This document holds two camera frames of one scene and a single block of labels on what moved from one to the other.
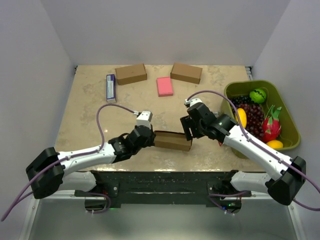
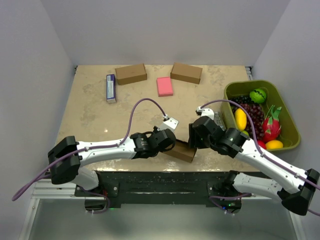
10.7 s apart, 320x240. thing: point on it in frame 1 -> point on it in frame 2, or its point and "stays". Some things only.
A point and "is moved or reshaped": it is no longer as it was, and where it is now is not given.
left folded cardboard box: x=131 y=74 stays
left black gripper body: x=150 y=142 -> x=157 y=132
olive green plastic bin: x=289 y=134 stays
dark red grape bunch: x=254 y=114 stays
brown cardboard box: x=172 y=140 is moved or reshaped
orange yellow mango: x=275 y=144 stays
